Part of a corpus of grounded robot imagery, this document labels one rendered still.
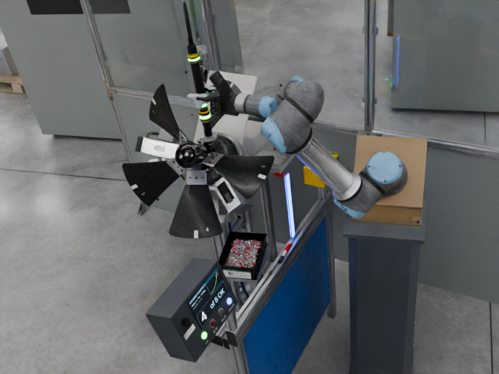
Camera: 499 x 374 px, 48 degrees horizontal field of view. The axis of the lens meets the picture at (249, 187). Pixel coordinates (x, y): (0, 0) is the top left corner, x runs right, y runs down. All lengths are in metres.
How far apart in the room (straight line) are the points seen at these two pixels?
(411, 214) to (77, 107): 3.50
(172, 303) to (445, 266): 1.87
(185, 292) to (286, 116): 0.62
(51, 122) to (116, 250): 1.82
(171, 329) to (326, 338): 1.56
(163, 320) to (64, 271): 2.28
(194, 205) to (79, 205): 2.16
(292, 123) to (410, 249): 0.78
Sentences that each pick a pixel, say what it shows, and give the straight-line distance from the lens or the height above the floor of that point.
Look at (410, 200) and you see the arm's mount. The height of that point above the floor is 1.11.
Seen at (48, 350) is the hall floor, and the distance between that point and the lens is 3.50.
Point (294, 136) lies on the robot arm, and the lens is 1.76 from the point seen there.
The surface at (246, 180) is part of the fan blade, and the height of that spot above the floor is 1.16.
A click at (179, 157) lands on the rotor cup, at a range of 2.41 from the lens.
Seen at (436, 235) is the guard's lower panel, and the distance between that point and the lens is 3.09.
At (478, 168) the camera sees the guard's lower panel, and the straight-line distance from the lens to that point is 2.79.
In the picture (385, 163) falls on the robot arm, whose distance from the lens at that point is 1.99.
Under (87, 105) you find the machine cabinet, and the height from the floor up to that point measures 0.38.
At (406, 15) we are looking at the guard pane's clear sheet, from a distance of 2.54.
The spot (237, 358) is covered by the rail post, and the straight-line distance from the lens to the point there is 2.22.
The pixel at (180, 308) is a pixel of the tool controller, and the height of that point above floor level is 1.25.
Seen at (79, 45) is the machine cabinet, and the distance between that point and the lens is 4.76.
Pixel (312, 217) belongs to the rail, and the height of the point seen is 0.86.
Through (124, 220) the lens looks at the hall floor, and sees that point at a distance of 4.16.
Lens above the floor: 2.47
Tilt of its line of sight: 36 degrees down
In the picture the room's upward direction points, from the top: 9 degrees counter-clockwise
